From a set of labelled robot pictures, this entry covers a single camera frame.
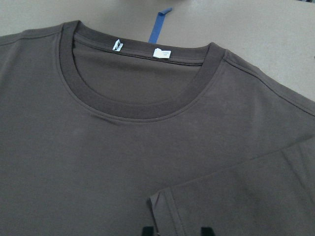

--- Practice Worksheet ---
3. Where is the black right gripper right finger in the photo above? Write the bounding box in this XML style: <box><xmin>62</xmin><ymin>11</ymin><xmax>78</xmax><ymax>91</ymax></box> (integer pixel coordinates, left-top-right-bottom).
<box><xmin>201</xmin><ymin>227</ymin><xmax>213</xmax><ymax>236</ymax></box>

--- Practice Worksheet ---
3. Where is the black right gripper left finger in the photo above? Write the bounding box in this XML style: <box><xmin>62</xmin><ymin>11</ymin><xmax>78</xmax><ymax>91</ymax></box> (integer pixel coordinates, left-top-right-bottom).
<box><xmin>142</xmin><ymin>226</ymin><xmax>155</xmax><ymax>236</ymax></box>

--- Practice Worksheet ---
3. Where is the brown t-shirt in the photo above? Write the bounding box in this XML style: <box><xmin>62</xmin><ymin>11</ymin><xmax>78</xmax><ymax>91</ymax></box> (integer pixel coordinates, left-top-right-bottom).
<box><xmin>0</xmin><ymin>21</ymin><xmax>315</xmax><ymax>236</ymax></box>

